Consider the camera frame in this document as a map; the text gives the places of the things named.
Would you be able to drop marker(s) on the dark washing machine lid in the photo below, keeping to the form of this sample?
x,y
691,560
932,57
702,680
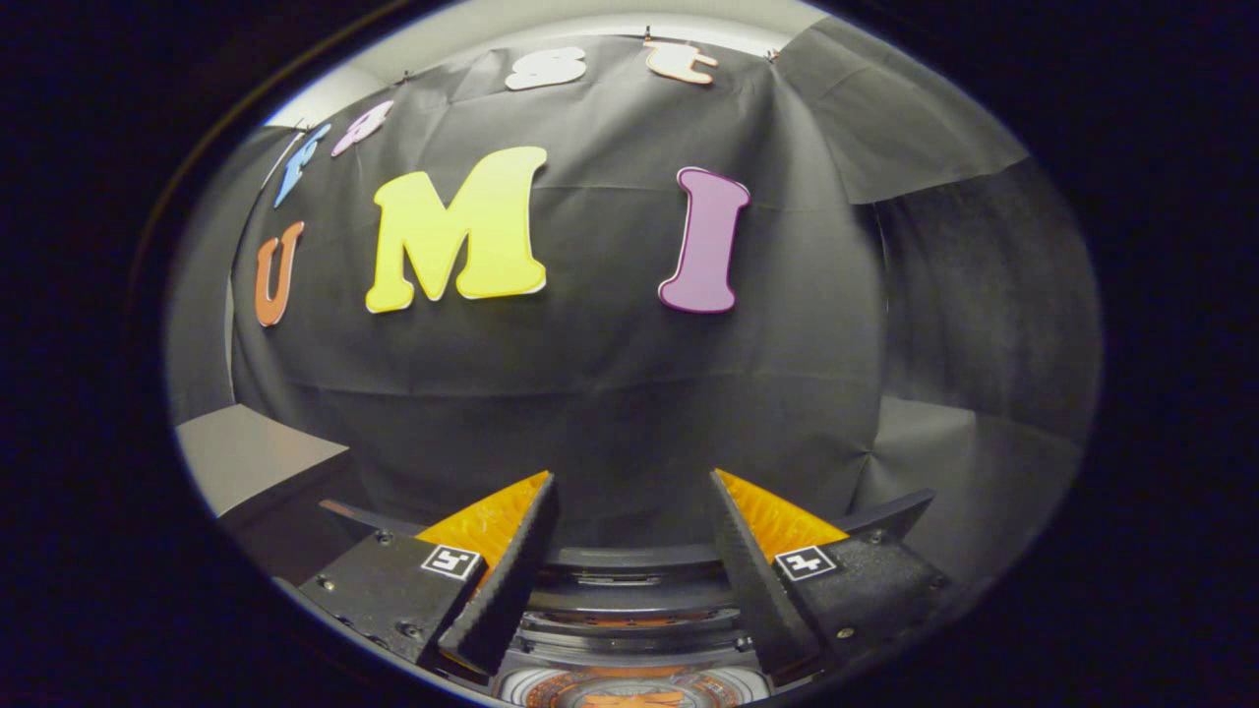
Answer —
x,y
629,565

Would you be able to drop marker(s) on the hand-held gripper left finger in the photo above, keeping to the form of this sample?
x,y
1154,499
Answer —
x,y
507,580

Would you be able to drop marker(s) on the grey cabinet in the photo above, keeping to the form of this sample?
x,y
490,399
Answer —
x,y
246,452

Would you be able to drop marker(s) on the grey washing machine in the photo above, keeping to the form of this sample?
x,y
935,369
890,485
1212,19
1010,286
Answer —
x,y
536,691

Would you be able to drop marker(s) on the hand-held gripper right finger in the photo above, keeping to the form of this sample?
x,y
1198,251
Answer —
x,y
757,580

